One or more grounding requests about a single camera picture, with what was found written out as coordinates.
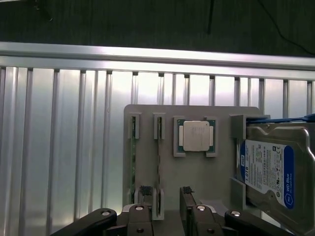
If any green RAM stick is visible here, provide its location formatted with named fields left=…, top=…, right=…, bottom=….
left=129, top=116, right=137, bottom=204

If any grey parts rack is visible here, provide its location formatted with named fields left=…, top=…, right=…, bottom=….
left=122, top=104, right=271, bottom=220

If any hard disk with blue label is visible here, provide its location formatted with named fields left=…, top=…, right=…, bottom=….
left=234, top=122, right=315, bottom=236

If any silver CPU chip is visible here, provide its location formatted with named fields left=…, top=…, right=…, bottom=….
left=179, top=119, right=214, bottom=151

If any blue SATA cable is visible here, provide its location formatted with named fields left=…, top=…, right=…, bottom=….
left=245, top=113, right=315, bottom=126

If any black cable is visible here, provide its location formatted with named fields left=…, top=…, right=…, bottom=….
left=255, top=0, right=315, bottom=55

